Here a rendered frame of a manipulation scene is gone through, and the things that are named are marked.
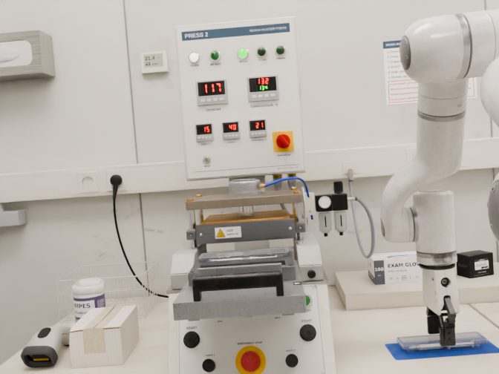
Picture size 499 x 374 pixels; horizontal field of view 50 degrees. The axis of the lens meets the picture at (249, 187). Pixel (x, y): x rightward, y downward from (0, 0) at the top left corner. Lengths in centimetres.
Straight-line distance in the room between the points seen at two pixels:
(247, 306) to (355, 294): 71
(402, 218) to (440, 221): 8
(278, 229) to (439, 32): 58
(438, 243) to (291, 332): 36
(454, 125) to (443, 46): 26
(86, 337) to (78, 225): 73
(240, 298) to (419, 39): 49
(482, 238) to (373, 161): 46
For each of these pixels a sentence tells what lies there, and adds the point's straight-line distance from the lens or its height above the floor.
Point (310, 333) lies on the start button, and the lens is 113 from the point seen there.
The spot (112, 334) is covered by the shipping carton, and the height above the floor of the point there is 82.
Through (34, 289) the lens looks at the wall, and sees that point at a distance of 208.
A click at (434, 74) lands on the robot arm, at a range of 88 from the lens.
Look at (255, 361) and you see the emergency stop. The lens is 113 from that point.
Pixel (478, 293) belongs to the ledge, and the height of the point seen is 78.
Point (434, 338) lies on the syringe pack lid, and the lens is 130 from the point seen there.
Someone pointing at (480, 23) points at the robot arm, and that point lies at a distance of 89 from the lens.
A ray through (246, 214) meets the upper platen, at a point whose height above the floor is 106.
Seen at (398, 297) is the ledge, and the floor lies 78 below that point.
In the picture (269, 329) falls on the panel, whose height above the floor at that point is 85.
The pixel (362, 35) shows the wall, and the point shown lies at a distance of 189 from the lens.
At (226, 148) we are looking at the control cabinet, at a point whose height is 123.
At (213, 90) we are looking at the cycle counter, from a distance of 146.
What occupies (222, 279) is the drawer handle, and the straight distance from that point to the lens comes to 89.
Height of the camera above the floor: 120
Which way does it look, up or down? 3 degrees down
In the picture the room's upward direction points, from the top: 4 degrees counter-clockwise
